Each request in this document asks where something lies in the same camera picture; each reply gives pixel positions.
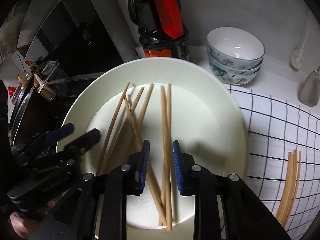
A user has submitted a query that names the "wooden chopstick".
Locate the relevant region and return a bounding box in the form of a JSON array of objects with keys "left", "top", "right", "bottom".
[
  {"left": 283, "top": 150, "right": 301, "bottom": 227},
  {"left": 158, "top": 83, "right": 173, "bottom": 227},
  {"left": 130, "top": 83, "right": 154, "bottom": 153},
  {"left": 276, "top": 152, "right": 294, "bottom": 224},
  {"left": 124, "top": 96, "right": 167, "bottom": 226},
  {"left": 276, "top": 150, "right": 296, "bottom": 226},
  {"left": 160, "top": 85, "right": 172, "bottom": 232},
  {"left": 96, "top": 82, "right": 130, "bottom": 176},
  {"left": 276, "top": 150, "right": 298, "bottom": 227},
  {"left": 99, "top": 87, "right": 144, "bottom": 175}
]

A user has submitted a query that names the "large cream round basin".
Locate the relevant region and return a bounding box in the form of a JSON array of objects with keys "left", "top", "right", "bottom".
[{"left": 56, "top": 57, "right": 250, "bottom": 240}]

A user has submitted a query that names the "left human hand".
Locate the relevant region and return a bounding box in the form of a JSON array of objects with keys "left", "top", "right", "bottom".
[{"left": 10, "top": 213, "right": 39, "bottom": 239}]

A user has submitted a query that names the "black frying pan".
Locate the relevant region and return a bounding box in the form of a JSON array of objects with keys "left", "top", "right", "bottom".
[{"left": 9, "top": 76, "right": 34, "bottom": 145}]

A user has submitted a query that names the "white black checkered cloth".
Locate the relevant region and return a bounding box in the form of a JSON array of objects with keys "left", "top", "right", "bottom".
[{"left": 225, "top": 85, "right": 319, "bottom": 239}]

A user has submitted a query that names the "bottom floral ceramic bowl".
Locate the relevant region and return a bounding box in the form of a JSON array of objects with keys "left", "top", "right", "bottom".
[{"left": 209, "top": 63, "right": 260, "bottom": 86}]

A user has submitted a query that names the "floral ceramic bowl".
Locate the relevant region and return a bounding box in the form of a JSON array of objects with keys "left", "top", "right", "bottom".
[
  {"left": 207, "top": 27, "right": 265, "bottom": 64},
  {"left": 209, "top": 63, "right": 260, "bottom": 86},
  {"left": 206, "top": 50, "right": 263, "bottom": 74}
]

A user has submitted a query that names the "middle floral ceramic bowl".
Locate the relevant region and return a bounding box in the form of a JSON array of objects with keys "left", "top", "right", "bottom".
[{"left": 206, "top": 50, "right": 263, "bottom": 74}]

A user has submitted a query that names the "stainless range hood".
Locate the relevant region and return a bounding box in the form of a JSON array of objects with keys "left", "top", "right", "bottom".
[{"left": 0, "top": 0, "right": 96, "bottom": 63}]

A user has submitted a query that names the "top floral ceramic bowl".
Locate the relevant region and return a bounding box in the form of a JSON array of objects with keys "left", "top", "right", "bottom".
[{"left": 207, "top": 27, "right": 265, "bottom": 64}]

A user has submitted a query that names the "metal spatula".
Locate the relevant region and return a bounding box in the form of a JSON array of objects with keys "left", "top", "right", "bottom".
[{"left": 298, "top": 67, "right": 320, "bottom": 107}]

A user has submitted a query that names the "soy sauce bottle red handle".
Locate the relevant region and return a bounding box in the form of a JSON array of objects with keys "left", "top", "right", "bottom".
[{"left": 127, "top": 0, "right": 190, "bottom": 61}]

